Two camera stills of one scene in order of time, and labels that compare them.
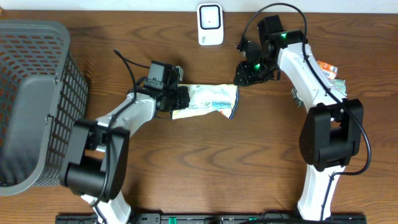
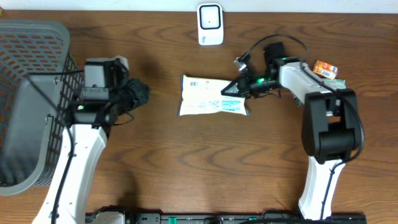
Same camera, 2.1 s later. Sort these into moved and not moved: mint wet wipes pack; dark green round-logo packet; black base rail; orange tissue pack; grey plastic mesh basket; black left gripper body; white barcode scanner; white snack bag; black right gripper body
Moved: black left gripper body; black right gripper body; white snack bag
Not moved: orange tissue pack; mint wet wipes pack; white barcode scanner; grey plastic mesh basket; dark green round-logo packet; black base rail
